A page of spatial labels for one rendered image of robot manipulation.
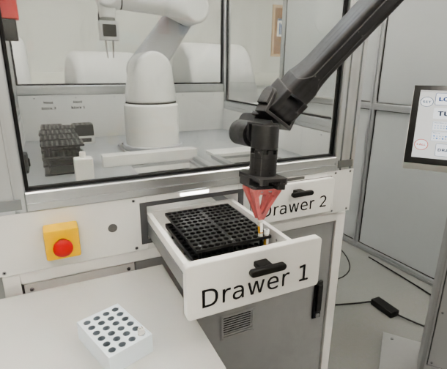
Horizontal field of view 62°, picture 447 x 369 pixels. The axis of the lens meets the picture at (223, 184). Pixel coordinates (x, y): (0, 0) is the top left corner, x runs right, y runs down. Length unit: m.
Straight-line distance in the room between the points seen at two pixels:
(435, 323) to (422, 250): 0.95
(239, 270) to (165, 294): 0.25
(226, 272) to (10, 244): 0.50
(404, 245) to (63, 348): 2.25
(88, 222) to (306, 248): 0.51
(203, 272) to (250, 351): 0.74
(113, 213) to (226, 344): 0.60
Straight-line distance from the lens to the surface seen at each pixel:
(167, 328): 0.79
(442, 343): 1.77
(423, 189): 2.52
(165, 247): 0.83
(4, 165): 0.89
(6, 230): 0.93
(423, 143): 1.39
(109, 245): 0.96
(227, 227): 0.87
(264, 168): 0.76
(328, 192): 1.20
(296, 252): 0.75
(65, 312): 0.88
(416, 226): 2.60
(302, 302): 1.37
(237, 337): 1.30
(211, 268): 0.66
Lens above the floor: 1.25
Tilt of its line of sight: 17 degrees down
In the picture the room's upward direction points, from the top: straight up
